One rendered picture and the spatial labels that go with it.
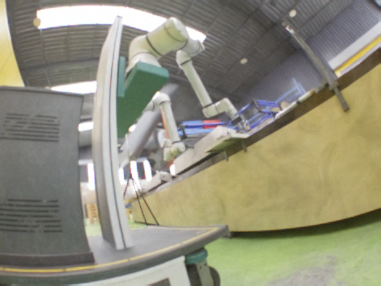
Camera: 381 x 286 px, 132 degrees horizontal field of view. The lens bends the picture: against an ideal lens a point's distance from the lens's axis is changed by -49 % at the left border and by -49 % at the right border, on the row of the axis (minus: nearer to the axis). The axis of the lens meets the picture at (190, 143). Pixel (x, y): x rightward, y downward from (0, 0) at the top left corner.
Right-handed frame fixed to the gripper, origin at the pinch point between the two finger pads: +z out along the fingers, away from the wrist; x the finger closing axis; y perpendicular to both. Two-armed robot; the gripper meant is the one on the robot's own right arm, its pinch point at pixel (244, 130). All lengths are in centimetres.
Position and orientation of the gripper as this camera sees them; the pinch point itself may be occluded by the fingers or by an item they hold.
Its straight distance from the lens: 156.9
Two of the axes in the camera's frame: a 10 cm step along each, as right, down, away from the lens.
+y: 6.8, -4.1, 6.1
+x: -4.7, 4.0, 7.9
